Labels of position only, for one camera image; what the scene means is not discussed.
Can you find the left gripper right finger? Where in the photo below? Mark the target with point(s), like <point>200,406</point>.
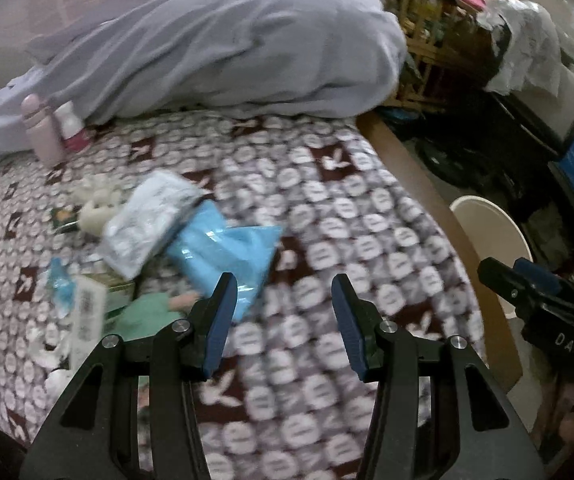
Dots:
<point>361,329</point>

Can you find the green white tissue pack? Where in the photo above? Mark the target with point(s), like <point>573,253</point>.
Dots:
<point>117,289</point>

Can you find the wooden crib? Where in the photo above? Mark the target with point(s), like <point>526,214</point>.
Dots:
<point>450,54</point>

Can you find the cream plush toy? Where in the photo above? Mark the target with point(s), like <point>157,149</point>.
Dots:
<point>100,199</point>

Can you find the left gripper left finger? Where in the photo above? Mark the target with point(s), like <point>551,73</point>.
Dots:
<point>210,321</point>

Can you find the blue plastic wrapper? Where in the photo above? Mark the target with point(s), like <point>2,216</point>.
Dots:
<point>206,247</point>

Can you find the blue white candy wrapper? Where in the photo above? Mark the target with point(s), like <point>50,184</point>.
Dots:
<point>61,288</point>

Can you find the dark green snack wrapper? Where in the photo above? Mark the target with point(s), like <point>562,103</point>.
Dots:
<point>65,219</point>

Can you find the white trash bin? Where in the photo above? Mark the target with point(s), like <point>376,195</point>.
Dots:
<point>490,230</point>

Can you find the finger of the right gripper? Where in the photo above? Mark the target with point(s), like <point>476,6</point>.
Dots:
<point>541,299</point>

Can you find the grey blue blanket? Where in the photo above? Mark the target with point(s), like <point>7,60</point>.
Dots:
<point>246,58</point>

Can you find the silver plastic bag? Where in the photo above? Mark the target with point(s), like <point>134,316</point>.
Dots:
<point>154,212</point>

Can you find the pink bottle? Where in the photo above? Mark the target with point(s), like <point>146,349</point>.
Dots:
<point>42,132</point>

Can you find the white striped carton box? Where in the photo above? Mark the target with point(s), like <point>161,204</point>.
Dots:
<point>87,319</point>

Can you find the crumpled white tissue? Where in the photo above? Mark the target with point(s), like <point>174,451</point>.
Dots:
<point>49,348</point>

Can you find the green cloth piece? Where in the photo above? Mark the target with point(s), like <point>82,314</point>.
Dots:
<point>145,316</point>

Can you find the white bottle red label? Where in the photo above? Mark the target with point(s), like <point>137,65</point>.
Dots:
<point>72,128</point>

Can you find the white patterned cloth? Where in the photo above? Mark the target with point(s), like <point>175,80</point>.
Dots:
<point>525,44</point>

